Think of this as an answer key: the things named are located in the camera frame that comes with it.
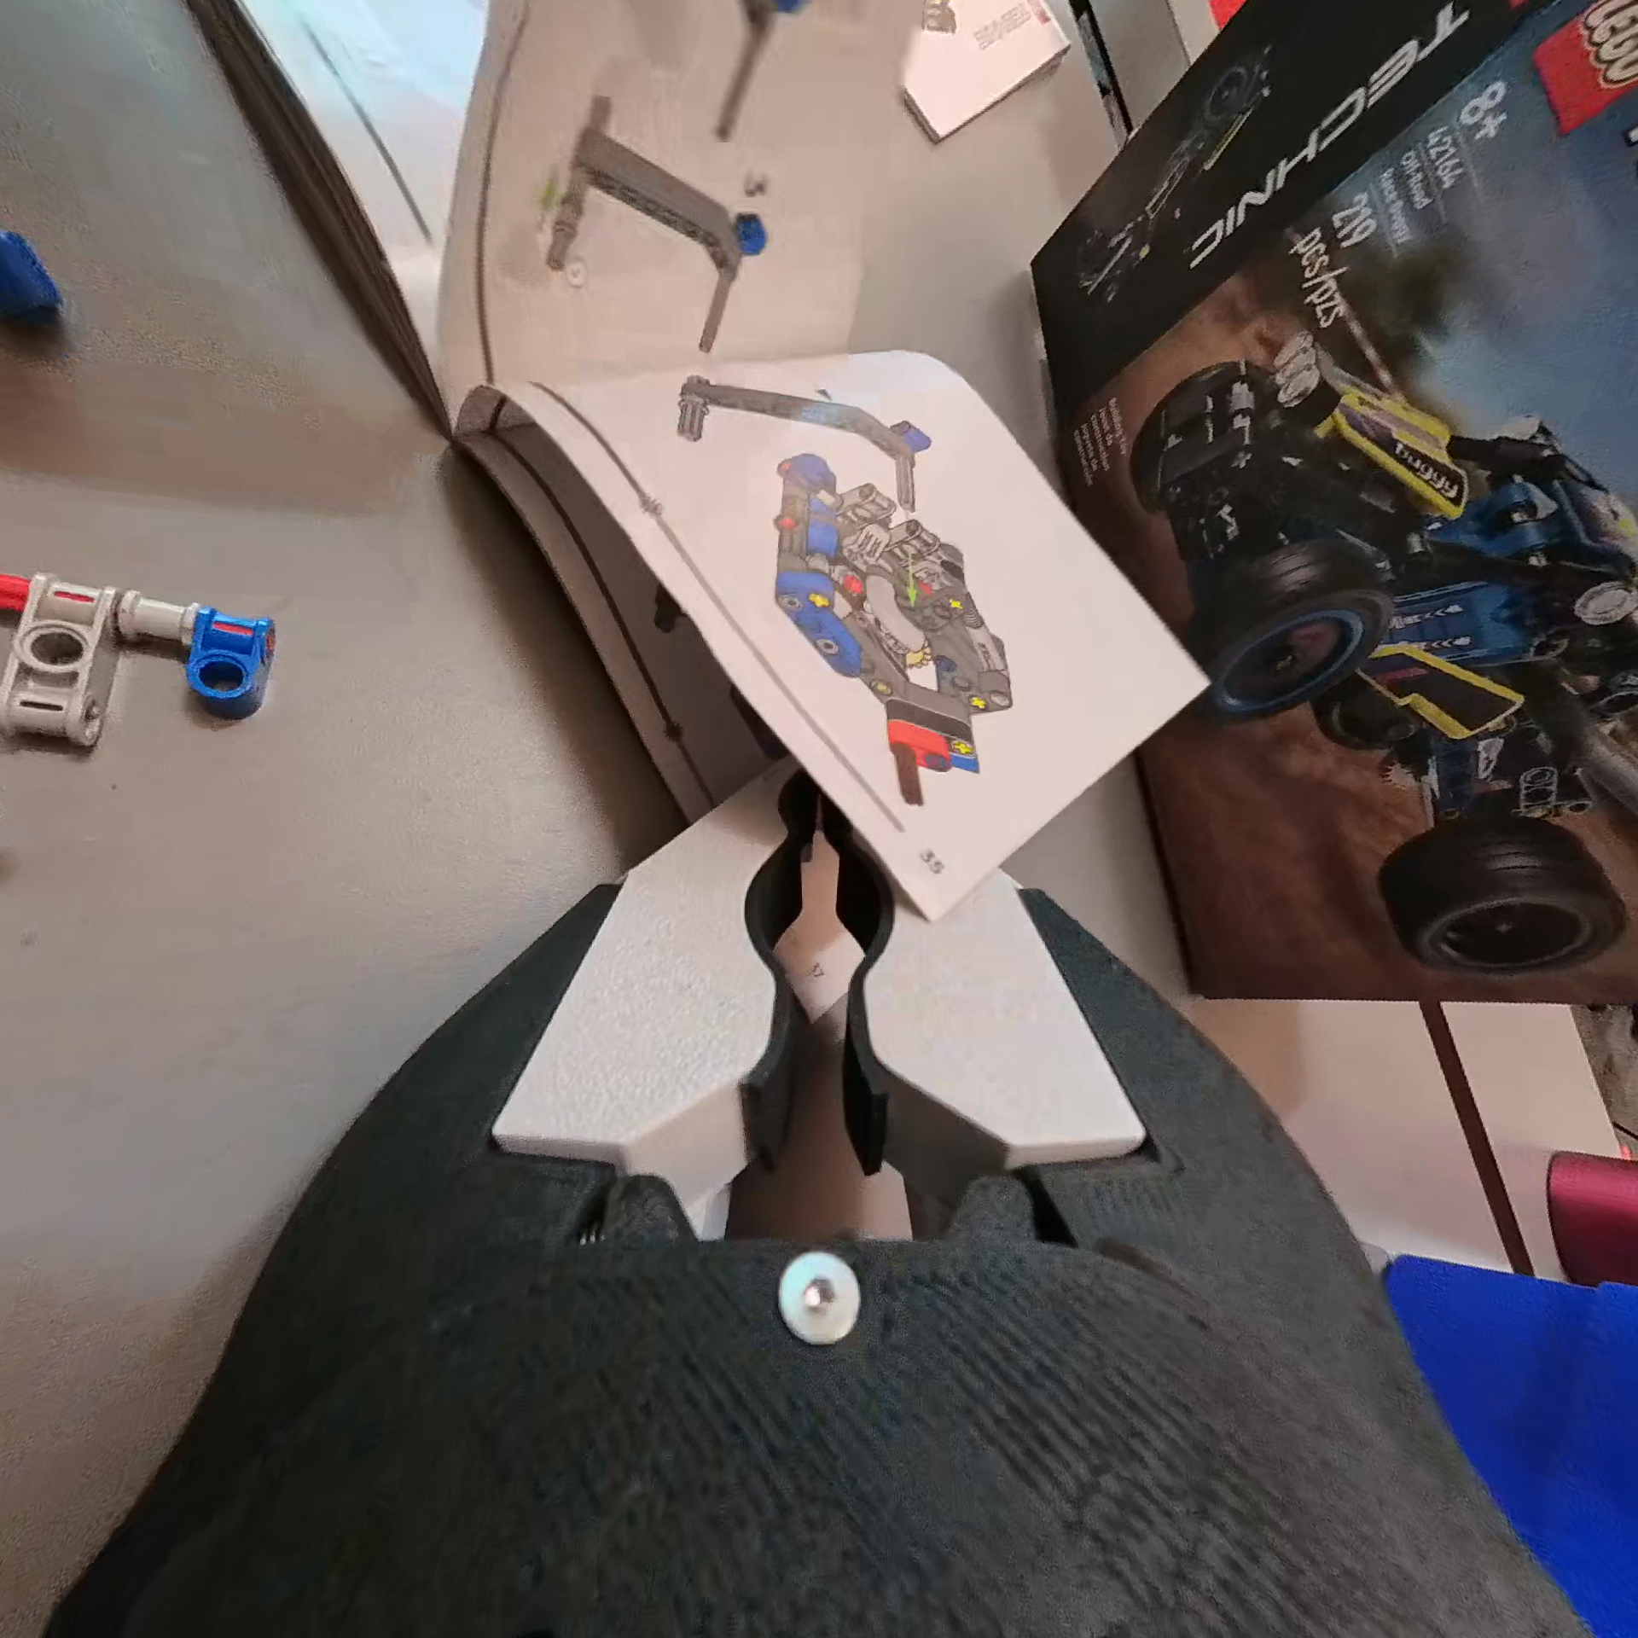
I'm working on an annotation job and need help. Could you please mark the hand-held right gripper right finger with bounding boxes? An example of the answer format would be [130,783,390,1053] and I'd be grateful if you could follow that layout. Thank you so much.
[819,799,1146,1240]

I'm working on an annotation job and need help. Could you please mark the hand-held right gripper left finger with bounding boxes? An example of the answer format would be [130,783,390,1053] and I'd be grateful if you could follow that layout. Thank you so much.
[491,754,821,1240]

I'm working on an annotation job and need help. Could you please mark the lego instruction booklet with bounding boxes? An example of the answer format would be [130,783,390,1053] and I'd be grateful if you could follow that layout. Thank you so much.
[189,0,1211,922]

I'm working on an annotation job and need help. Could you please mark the red lego axle with connectors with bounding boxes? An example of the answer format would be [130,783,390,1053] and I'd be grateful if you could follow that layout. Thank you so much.
[0,569,277,750]

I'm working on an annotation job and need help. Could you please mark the dark grey lego L beam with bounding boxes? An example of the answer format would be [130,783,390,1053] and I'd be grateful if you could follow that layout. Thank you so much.
[0,230,66,323]

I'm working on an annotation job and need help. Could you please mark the lego set box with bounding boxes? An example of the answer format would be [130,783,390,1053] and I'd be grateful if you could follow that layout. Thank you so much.
[1029,0,1638,1006]

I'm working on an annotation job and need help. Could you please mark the small lego leaflet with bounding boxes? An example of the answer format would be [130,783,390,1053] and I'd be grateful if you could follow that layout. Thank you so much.
[899,0,1072,142]

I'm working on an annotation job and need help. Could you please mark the maroon tube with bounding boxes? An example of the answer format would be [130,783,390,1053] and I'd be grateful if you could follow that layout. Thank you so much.
[1544,1148,1638,1287]

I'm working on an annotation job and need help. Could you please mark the blue plastic bin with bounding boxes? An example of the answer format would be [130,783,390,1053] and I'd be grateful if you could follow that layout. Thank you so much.
[1384,1251,1638,1638]

